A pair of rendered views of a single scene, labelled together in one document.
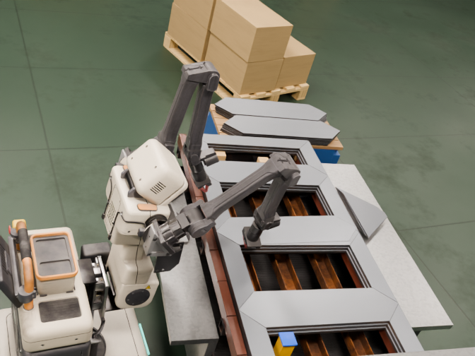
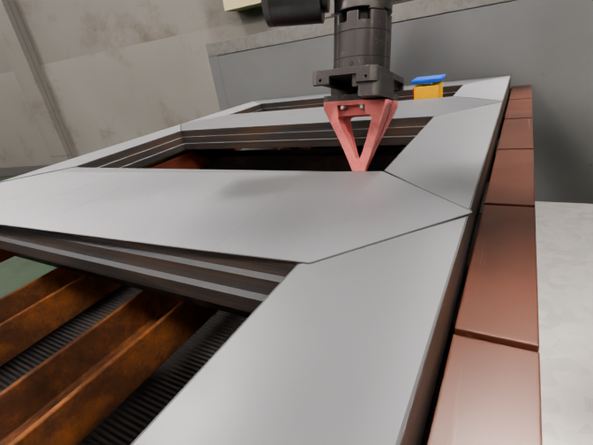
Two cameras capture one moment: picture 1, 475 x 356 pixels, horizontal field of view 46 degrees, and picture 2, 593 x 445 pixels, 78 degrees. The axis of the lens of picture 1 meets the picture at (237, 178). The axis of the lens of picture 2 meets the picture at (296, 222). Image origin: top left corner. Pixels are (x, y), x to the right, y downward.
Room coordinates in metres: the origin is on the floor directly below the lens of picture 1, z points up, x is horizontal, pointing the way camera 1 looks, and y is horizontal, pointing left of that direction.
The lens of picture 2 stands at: (2.14, 0.15, 0.98)
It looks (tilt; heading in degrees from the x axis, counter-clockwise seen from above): 24 degrees down; 237
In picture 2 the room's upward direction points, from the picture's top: 10 degrees counter-clockwise
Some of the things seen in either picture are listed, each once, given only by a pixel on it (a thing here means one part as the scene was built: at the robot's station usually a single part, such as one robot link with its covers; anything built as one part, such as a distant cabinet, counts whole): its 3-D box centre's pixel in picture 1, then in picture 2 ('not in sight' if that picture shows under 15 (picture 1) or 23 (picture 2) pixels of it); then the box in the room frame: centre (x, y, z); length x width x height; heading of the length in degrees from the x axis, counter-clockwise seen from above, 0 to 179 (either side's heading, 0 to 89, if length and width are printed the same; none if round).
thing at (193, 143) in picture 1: (199, 115); not in sight; (1.93, 0.22, 1.40); 0.11 x 0.06 x 0.43; 32
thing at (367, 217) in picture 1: (365, 211); not in sight; (2.51, -0.73, 0.77); 0.45 x 0.20 x 0.04; 24
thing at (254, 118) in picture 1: (277, 121); not in sight; (3.09, -0.14, 0.82); 0.80 x 0.40 x 0.06; 114
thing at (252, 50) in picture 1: (242, 34); not in sight; (5.26, 0.36, 0.41); 1.39 x 0.99 x 0.82; 42
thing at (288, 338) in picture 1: (287, 340); (428, 82); (1.41, -0.36, 0.88); 0.06 x 0.06 x 0.02; 24
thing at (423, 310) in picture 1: (374, 234); not in sight; (2.37, -0.79, 0.73); 1.20 x 0.26 x 0.03; 24
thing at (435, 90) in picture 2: (280, 355); (428, 129); (1.41, -0.36, 0.78); 0.05 x 0.05 x 0.19; 24
